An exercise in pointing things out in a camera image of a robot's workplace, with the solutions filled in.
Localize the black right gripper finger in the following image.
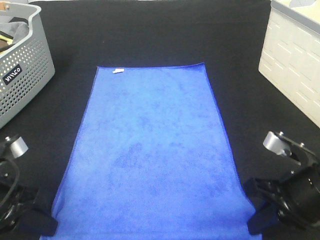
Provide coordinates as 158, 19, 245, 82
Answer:
243, 178, 268, 199
247, 203, 279, 235

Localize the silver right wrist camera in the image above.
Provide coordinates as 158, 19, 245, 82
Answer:
262, 131, 292, 157

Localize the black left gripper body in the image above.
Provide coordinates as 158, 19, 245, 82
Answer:
0, 185, 38, 234

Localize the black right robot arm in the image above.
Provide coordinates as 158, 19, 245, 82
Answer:
243, 134, 320, 235

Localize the brown towel in basket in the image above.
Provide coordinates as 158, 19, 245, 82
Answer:
0, 39, 11, 53

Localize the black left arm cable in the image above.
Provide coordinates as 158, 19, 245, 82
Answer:
0, 159, 21, 211

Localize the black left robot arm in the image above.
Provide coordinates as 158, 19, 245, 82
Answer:
0, 136, 58, 237

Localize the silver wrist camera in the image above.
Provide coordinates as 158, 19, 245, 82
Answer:
5, 136, 29, 159
262, 131, 292, 157

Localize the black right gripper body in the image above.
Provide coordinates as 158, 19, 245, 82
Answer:
254, 166, 320, 229

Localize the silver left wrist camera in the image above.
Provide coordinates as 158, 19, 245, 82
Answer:
5, 136, 29, 159

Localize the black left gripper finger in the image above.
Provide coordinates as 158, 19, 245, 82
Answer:
14, 209, 58, 237
33, 188, 55, 217

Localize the blue microfiber towel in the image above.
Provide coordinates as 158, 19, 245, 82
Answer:
52, 63, 255, 240

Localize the grey towel in basket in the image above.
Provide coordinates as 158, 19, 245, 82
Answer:
0, 21, 30, 44

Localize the grey perforated laundry basket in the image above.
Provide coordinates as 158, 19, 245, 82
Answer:
0, 2, 55, 127

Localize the white slotted storage bin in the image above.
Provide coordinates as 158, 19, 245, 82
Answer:
258, 0, 320, 126

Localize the yellow towel in basket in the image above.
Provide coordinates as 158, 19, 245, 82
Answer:
0, 35, 13, 45

